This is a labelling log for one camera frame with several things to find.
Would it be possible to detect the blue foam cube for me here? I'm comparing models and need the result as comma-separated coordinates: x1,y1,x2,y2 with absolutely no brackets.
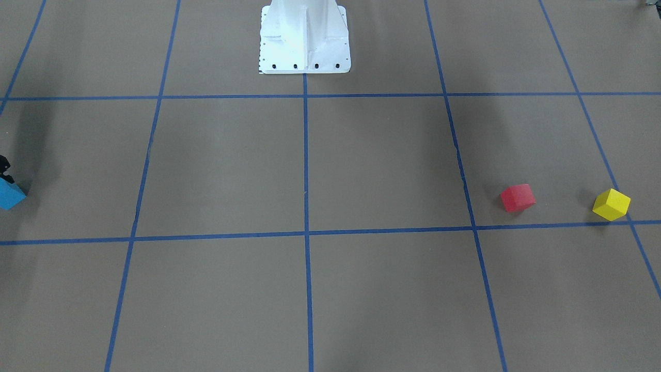
1,178,26,210

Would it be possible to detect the red foam cube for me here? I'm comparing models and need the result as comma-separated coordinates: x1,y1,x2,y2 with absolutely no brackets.
500,183,537,213

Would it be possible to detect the yellow foam cube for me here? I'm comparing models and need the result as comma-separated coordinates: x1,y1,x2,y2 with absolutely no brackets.
592,189,631,222

